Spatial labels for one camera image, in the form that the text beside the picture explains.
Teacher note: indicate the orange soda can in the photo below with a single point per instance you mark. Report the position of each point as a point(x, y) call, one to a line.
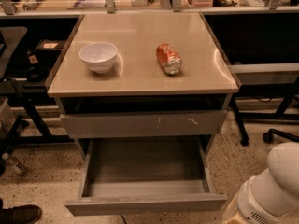
point(168, 59)

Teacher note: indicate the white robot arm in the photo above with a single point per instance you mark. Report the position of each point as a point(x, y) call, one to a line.
point(267, 198)

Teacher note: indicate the dark shoe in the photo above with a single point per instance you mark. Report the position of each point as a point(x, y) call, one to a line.
point(26, 214)

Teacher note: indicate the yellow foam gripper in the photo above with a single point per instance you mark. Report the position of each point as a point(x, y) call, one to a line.
point(249, 204)

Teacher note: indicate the dark glass bottle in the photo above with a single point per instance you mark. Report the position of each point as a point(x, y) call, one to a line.
point(37, 70)

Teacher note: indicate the grey drawer cabinet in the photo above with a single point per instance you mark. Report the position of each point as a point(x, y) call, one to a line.
point(137, 83)

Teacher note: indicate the white bowl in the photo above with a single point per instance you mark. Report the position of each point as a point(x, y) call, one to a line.
point(99, 57)

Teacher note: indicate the grey top drawer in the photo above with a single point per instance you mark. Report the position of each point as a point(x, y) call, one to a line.
point(141, 124)

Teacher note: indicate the black desk leg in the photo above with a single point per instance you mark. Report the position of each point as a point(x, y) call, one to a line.
point(244, 136)

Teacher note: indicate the plastic water bottle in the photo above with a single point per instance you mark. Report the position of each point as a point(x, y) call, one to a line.
point(15, 164)

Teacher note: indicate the grey drawer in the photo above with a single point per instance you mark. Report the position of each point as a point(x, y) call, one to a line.
point(145, 175)
point(141, 124)

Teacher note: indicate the black office chair base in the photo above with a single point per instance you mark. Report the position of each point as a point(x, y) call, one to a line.
point(269, 136)

